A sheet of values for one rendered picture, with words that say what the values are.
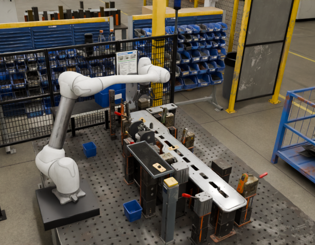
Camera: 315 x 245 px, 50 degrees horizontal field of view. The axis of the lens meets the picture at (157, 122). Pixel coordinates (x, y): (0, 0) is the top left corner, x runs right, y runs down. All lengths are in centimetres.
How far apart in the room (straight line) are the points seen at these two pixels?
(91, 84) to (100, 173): 81
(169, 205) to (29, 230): 173
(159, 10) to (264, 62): 266
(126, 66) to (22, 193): 171
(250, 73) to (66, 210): 380
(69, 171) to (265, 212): 138
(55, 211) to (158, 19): 194
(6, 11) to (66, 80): 642
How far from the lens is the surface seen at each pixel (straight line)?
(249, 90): 553
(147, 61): 260
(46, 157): 247
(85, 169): 281
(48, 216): 235
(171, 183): 191
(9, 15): 872
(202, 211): 203
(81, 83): 225
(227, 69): 567
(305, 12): 1317
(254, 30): 517
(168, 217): 206
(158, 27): 331
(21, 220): 352
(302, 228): 253
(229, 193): 215
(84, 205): 239
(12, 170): 419
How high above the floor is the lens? 236
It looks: 29 degrees down
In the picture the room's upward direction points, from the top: 2 degrees clockwise
